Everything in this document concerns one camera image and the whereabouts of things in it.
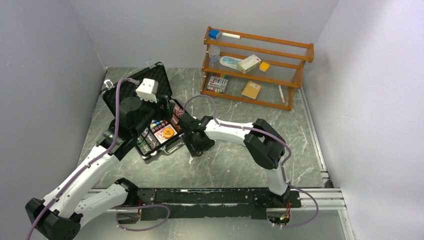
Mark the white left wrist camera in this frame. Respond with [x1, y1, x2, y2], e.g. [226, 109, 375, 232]
[135, 78, 159, 103]

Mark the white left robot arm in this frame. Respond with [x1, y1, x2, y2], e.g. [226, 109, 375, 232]
[25, 96, 185, 240]

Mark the white cardboard box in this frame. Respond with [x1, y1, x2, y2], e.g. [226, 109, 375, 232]
[236, 54, 262, 74]

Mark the orange big blind button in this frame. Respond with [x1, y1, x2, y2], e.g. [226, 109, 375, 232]
[162, 127, 175, 139]

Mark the coloured marker pack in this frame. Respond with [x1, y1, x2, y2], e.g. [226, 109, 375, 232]
[206, 73, 229, 94]

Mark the red playing card deck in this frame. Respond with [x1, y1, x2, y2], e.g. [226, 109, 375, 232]
[151, 123, 177, 144]

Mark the white pen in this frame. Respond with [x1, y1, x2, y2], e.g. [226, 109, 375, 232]
[278, 85, 286, 104]

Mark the purple red chip row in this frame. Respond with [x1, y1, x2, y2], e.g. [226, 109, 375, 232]
[170, 100, 185, 124]

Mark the red dice row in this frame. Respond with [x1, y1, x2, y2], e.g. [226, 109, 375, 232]
[150, 120, 168, 132]

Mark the yellow small block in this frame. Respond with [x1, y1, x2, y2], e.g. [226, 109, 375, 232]
[259, 61, 271, 72]

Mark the clear plastic cup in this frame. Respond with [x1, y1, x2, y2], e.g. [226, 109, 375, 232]
[208, 45, 221, 63]

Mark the green red chip row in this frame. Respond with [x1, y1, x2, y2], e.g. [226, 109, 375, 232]
[137, 136, 151, 155]

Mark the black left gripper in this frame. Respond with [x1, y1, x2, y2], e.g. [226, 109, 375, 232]
[132, 89, 175, 138]

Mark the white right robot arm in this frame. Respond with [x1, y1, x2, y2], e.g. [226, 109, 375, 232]
[177, 113, 290, 207]

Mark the black poker chip case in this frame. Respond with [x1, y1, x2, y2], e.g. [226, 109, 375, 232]
[97, 62, 185, 160]

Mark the orange spiral notebook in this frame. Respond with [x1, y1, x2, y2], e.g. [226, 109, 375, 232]
[241, 80, 262, 100]

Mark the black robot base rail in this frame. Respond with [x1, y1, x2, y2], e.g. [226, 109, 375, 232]
[123, 187, 302, 221]

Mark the orange wooden shelf rack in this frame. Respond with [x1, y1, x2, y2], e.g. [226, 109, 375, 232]
[200, 26, 315, 111]

